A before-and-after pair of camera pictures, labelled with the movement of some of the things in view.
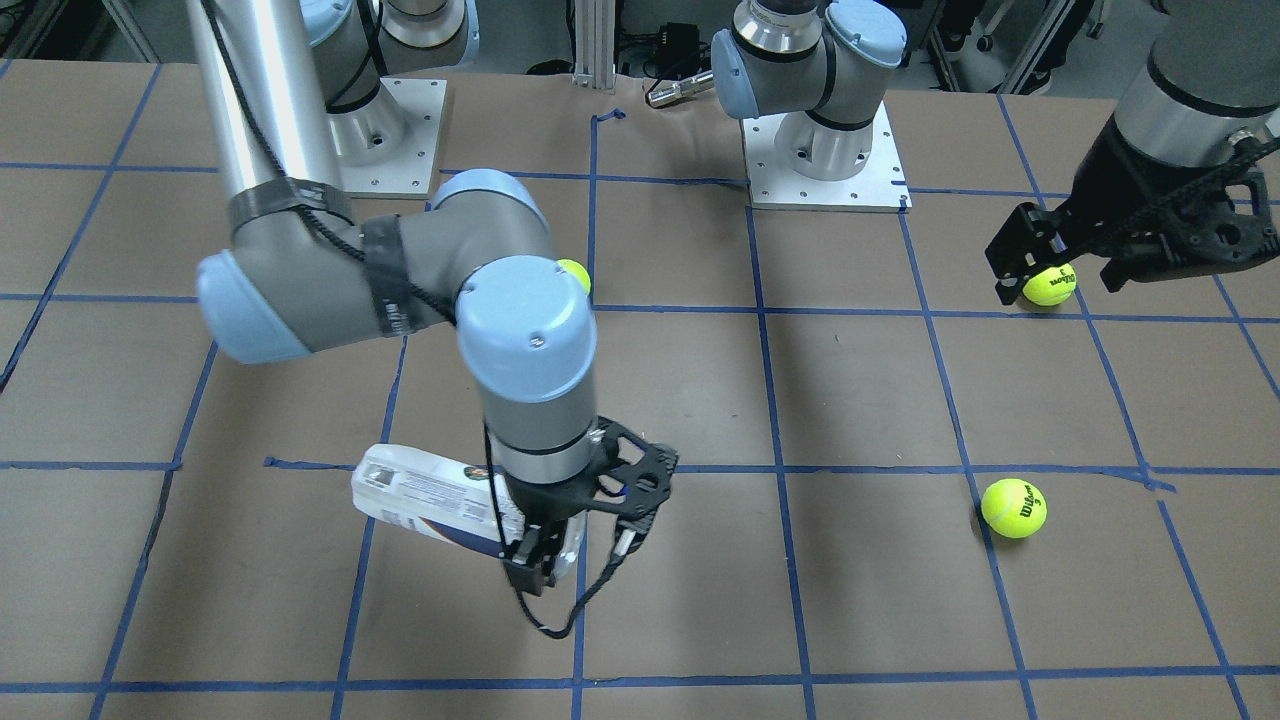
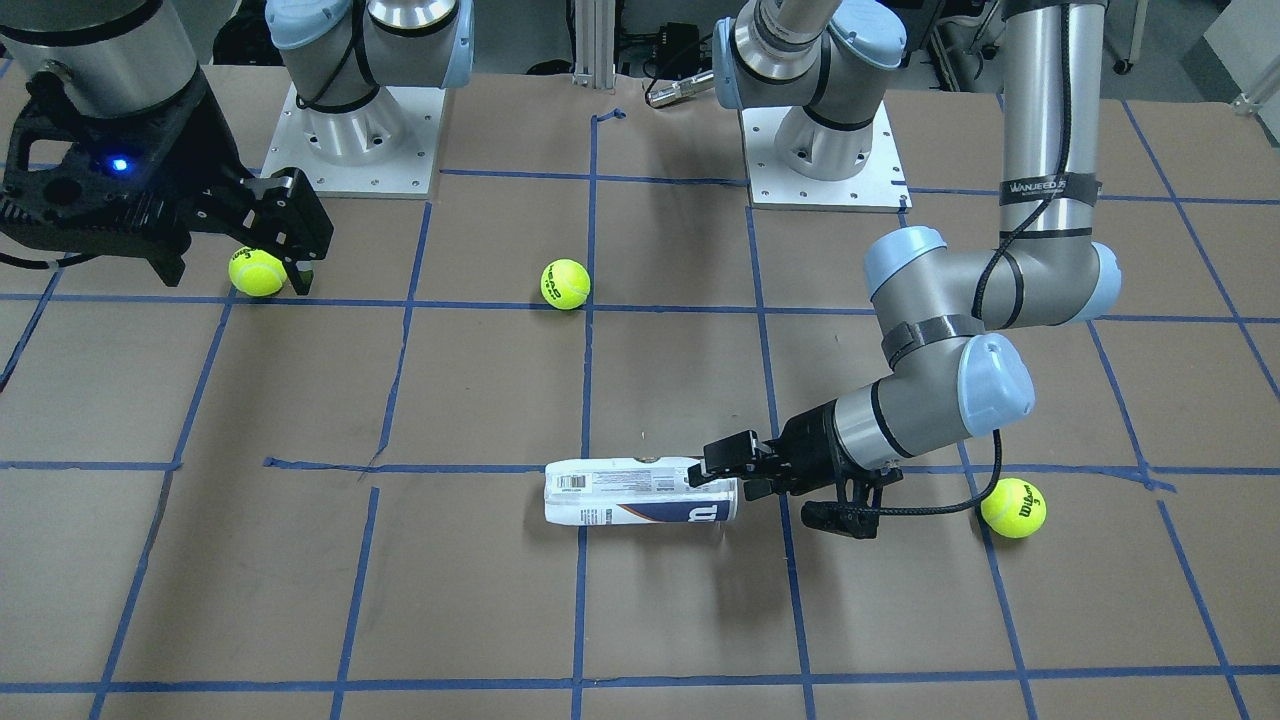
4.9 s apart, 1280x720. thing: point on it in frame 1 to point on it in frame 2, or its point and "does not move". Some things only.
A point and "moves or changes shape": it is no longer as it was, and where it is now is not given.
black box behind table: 679,52 does not move
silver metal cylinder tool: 674,92 does not move
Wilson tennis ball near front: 1013,508 does not move
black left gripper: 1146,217 to 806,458
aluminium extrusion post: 594,43 does not move
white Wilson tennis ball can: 452,501 moves or changes shape
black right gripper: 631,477 to 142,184
